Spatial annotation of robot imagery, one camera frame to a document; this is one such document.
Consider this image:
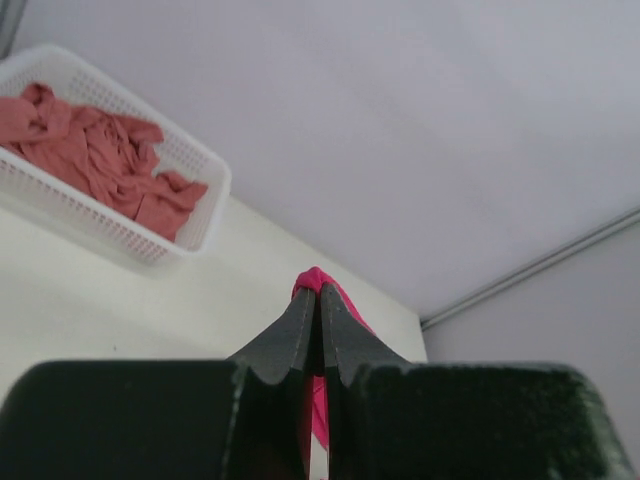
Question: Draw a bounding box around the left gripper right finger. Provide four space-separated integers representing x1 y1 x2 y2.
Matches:
320 285 635 479

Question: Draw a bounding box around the corner aluminium post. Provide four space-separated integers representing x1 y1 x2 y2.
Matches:
420 205 639 332
0 0 27 59

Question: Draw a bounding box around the magenta t shirt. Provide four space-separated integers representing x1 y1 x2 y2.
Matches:
290 265 377 451

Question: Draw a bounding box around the left corner aluminium post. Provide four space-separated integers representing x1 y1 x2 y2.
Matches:
0 0 27 59

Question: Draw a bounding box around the white plastic basket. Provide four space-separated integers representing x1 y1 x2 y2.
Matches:
1 45 231 265

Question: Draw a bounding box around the right corner aluminium post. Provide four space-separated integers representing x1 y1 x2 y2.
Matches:
420 205 639 332

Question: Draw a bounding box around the salmon pink t shirt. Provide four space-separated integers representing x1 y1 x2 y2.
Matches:
1 83 208 241

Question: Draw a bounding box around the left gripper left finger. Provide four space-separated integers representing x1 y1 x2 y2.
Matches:
1 289 316 479

